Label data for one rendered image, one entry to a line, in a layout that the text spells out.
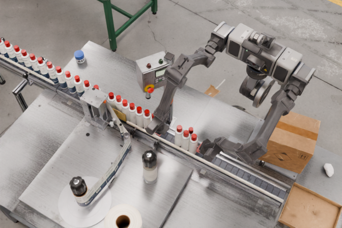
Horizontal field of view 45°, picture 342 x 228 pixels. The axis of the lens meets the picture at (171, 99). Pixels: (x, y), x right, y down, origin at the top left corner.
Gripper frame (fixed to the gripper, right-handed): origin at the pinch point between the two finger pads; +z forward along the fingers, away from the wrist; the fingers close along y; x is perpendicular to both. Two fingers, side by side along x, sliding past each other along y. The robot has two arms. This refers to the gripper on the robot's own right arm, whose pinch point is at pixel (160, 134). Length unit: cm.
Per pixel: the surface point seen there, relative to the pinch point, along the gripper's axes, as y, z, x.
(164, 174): 12.4, 13.6, -15.7
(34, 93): -155, 99, 27
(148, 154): 6.1, -16.3, -21.5
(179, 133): 10.7, -2.9, 5.0
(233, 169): 47, 14, 8
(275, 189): 74, 14, 9
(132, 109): -22.3, -4.4, 4.7
